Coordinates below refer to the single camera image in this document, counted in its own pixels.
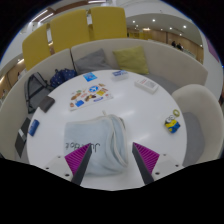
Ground curved white sofa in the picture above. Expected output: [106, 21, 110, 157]
[0, 37, 209, 161]

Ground small white blue box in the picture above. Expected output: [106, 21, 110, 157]
[111, 69, 129, 81]

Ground black laptop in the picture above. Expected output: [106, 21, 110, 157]
[14, 117, 32, 159]

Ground grey backpack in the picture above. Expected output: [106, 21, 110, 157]
[23, 72, 54, 114]

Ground colourful sticker sheet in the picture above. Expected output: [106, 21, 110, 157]
[68, 83, 114, 112]

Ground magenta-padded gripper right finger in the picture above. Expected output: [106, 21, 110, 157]
[132, 142, 184, 185]

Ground grey cushion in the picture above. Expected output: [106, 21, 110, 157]
[73, 48, 113, 75]

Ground blue card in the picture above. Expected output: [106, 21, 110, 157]
[82, 71, 99, 83]

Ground yellow cartoon figure toy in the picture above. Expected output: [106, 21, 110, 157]
[163, 109, 182, 134]

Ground blue rectangular box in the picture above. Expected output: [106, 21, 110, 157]
[27, 118, 41, 137]

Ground dark brown wallet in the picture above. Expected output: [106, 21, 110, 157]
[38, 95, 56, 114]

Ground light blue towel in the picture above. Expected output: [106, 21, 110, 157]
[63, 111, 129, 177]

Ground yellow upholstered panel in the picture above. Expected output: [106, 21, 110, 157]
[49, 9, 92, 54]
[21, 23, 53, 71]
[89, 6, 128, 42]

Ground white chair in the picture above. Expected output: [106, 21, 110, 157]
[171, 83, 224, 168]

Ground ceiling lights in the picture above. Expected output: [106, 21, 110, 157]
[31, 0, 108, 24]

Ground white flat box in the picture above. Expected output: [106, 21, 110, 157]
[134, 77, 160, 95]

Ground navy blue dotted bag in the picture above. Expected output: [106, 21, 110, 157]
[49, 68, 78, 89]

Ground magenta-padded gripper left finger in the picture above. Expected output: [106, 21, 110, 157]
[43, 143, 93, 186]

